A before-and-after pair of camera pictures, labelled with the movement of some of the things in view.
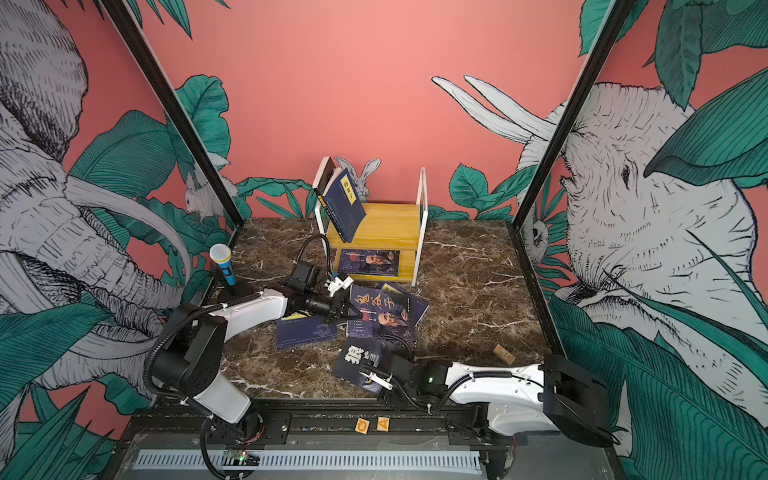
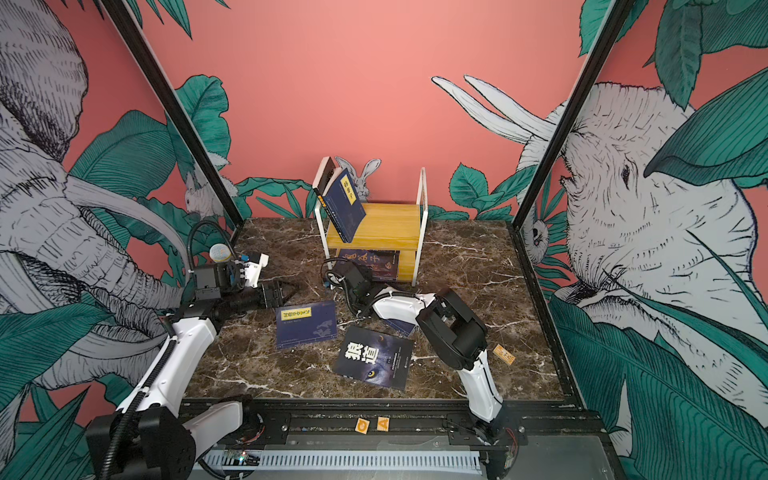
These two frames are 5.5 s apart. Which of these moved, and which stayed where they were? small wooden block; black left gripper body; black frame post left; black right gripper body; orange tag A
Moved: black left gripper body; black right gripper body
Stayed: orange tag A; small wooden block; black frame post left
